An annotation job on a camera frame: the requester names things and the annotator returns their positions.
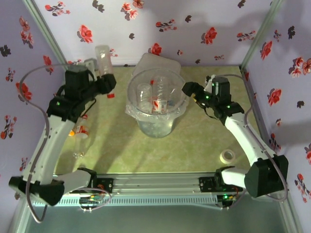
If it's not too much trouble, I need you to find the aluminium left corner post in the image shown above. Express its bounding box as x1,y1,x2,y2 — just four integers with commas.
22,0,76,75

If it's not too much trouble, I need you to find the black mount plate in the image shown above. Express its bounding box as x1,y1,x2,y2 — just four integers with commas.
198,176,243,193
95,178,114,194

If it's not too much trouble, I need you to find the base wiring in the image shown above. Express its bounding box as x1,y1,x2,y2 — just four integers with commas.
218,179,253,211
79,181,112,213

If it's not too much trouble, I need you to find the white tape roll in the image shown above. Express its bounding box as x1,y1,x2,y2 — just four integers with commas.
220,149,236,165

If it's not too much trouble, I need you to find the aluminium right corner post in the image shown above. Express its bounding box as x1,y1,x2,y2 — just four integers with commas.
240,0,285,71

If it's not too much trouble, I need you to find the black right mount plate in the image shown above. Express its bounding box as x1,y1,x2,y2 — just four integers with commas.
198,176,243,193

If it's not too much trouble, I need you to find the black left mount plate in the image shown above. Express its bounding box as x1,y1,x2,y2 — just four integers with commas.
95,178,114,194

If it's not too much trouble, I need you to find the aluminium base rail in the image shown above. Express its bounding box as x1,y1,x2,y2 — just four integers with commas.
23,172,291,196

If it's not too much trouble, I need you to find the red label plastic bottle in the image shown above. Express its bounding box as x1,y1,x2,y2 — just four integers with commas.
94,45,115,99
72,115,90,158
150,75,171,114

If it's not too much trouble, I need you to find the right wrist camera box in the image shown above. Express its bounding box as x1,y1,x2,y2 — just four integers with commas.
205,74,216,92

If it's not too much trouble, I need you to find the grey wire mesh bin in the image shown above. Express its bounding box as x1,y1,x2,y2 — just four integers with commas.
126,69,188,139

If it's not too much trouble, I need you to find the aluminium corner post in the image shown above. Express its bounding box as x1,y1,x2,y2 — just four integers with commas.
22,0,76,75
240,0,285,71

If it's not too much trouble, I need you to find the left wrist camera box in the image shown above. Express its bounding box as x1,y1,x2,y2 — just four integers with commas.
84,58,98,73

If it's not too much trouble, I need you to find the clear unlabelled plastic bottle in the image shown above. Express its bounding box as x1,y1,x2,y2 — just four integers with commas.
136,83,154,113

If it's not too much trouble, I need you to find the grey left arm cable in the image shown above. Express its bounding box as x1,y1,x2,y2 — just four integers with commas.
20,63,98,223

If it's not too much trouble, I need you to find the left base wiring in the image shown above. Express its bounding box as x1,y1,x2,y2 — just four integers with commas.
79,181,112,213

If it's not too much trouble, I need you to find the left green controller board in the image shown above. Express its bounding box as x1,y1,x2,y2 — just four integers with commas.
80,196,104,206

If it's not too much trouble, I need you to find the white slotted cable duct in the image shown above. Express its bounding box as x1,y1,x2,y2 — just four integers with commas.
33,195,218,207

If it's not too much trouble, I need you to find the right base wiring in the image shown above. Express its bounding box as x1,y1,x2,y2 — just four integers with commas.
218,179,253,211

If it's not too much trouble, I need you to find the grey right arm cable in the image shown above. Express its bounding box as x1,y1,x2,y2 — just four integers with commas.
225,74,290,201

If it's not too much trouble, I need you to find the green controller board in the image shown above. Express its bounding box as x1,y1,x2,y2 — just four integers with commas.
80,196,104,206
220,193,235,203

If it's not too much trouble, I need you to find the white medicine bag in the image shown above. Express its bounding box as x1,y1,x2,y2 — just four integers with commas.
133,52,182,78

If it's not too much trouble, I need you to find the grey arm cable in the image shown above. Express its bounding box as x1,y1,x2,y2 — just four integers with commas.
225,74,290,201
20,63,98,223

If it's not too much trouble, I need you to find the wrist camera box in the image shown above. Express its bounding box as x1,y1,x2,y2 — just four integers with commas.
84,58,98,73
205,74,216,92

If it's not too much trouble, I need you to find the aluminium right side rail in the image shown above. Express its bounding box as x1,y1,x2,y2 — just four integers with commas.
239,67,286,179

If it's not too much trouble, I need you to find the right green controller board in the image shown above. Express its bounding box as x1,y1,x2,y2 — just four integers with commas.
220,193,235,203

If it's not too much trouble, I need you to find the clear plastic bin liner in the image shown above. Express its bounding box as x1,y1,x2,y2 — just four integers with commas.
125,69,188,122

